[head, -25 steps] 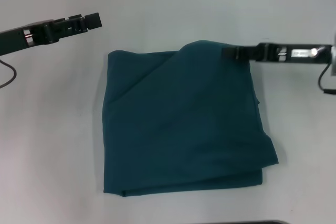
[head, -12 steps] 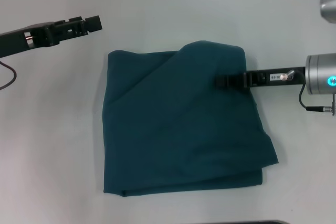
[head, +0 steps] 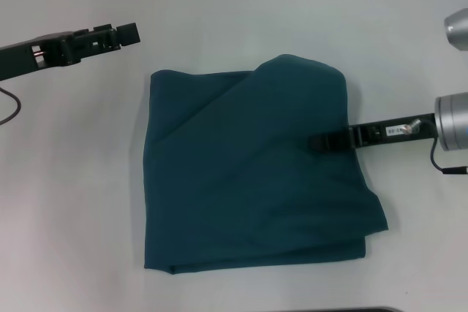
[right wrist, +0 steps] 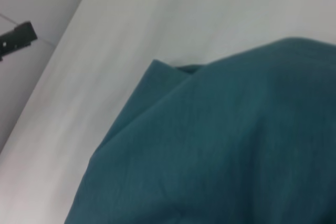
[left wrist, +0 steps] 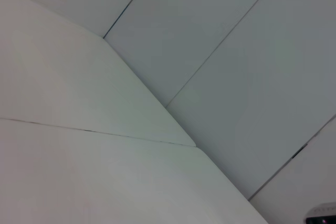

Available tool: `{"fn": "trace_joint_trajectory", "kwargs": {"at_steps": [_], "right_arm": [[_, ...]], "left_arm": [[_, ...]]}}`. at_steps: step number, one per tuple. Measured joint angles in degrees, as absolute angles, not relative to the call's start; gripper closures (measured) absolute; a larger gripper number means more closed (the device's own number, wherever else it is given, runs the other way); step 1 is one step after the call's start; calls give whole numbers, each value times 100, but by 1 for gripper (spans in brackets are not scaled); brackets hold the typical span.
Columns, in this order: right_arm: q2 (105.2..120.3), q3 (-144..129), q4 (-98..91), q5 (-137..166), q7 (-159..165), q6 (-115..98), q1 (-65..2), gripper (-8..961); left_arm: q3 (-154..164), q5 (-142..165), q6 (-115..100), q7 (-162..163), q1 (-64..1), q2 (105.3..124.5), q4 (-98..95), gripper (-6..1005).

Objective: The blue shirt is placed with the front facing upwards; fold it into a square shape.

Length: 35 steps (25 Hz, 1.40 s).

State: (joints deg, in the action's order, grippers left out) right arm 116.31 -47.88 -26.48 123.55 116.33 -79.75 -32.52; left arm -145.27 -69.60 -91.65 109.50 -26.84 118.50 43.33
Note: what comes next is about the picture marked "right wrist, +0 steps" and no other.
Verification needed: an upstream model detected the teal t-shirt with cream print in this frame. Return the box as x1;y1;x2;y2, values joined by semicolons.
64;36;336;224

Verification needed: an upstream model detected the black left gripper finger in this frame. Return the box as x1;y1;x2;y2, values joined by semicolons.
0;20;38;62

